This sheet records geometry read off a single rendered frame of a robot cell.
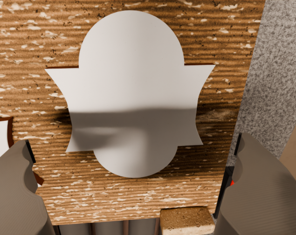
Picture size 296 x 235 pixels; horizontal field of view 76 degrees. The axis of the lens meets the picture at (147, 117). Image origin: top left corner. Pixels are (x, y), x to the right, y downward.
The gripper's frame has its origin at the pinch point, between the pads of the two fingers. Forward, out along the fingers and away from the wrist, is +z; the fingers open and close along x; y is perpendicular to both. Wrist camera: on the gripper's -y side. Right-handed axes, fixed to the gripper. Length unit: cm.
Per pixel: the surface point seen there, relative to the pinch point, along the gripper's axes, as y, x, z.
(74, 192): 9.8, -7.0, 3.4
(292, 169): 103, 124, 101
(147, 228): 19.6, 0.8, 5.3
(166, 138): 2.8, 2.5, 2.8
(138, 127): 1.5, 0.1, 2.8
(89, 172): 7.0, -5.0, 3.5
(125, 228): 26.2, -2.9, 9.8
